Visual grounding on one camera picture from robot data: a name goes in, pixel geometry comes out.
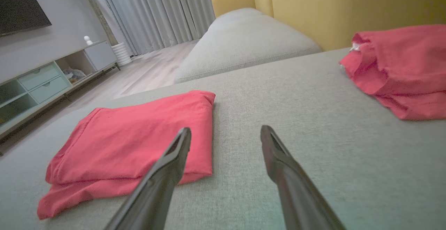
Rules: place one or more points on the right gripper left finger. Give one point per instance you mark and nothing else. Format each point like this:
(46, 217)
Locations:
(153, 195)

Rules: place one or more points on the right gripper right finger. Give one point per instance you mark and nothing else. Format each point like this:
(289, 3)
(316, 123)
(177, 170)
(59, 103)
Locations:
(296, 195)

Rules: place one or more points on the red and white basketball jersey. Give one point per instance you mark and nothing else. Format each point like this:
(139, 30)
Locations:
(139, 139)

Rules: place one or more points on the plain red garment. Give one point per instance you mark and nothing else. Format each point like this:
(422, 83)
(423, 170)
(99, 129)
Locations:
(407, 69)

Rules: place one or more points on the large grey sofa seat cushion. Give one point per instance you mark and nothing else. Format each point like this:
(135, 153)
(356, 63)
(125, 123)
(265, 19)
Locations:
(296, 97)

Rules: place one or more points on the clutter in cabinet shelf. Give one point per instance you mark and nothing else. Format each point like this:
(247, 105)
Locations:
(74, 75)

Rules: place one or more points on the white ribbed plant pot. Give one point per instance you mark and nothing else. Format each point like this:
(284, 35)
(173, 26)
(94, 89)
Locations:
(121, 54)

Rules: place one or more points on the pale green cabinet drawer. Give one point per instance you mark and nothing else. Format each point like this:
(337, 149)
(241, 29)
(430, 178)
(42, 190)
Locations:
(38, 77)
(48, 90)

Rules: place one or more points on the pale green TV cabinet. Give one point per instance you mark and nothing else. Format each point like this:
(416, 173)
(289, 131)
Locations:
(101, 54)

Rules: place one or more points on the small grey sofa seat cushion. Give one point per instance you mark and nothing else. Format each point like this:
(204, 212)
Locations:
(244, 41)

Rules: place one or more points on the small white figurine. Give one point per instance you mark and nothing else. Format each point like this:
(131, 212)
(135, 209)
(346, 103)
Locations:
(88, 40)

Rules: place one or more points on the grey pleated curtain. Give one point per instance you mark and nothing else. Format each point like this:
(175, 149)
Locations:
(156, 10)

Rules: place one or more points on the yellow sofa backrest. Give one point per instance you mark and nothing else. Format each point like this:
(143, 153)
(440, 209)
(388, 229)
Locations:
(331, 10)

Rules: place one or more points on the brown plant trunk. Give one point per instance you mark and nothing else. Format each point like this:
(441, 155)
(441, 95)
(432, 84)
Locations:
(99, 14)

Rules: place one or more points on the black wall television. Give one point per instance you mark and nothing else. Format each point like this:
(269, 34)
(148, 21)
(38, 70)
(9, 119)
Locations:
(19, 3)

